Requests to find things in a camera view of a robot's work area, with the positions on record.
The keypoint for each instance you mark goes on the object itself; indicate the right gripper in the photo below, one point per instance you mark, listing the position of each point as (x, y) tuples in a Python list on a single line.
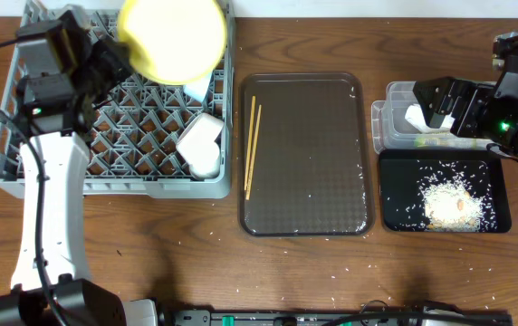
[(476, 96)]

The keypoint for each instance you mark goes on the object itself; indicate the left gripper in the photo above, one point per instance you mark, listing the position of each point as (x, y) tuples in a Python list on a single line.
[(106, 61)]

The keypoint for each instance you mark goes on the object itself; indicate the white paper napkin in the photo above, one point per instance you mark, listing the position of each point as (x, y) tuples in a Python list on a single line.
[(414, 116)]

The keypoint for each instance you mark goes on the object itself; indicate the green snack wrapper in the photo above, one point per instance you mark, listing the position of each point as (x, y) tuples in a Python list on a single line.
[(437, 142)]

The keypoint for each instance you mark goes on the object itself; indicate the yellow plate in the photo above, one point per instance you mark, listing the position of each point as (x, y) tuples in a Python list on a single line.
[(173, 42)]

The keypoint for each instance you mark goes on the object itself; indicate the light blue bowl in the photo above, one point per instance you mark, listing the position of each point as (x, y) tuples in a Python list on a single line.
[(197, 90)]

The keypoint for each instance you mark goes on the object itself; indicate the white bowl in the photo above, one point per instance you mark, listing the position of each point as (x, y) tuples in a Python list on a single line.
[(198, 136)]

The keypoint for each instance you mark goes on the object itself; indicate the pale green cup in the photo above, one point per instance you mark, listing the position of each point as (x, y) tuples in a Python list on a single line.
[(205, 163)]

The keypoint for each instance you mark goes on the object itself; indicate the wooden chopstick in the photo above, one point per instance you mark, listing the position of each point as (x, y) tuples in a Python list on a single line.
[(253, 154), (249, 143)]

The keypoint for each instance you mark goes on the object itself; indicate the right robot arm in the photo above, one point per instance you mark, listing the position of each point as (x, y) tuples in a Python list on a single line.
[(503, 116)]

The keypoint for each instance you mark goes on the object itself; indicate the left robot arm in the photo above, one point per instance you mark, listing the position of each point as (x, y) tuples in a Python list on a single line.
[(51, 283)]

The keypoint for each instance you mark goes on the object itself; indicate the black waste tray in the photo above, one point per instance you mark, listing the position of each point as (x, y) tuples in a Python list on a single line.
[(495, 169)]

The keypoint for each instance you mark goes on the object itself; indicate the clear plastic bin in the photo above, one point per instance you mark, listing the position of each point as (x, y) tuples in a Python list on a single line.
[(389, 128)]

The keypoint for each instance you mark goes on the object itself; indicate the spilled rice pile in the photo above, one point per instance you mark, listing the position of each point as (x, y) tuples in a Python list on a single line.
[(437, 196)]

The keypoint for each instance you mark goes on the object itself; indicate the grey dish rack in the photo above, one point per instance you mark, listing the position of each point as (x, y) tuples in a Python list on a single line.
[(134, 137)]

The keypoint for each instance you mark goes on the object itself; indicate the dark brown serving tray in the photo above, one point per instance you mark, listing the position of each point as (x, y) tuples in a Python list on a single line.
[(311, 170)]

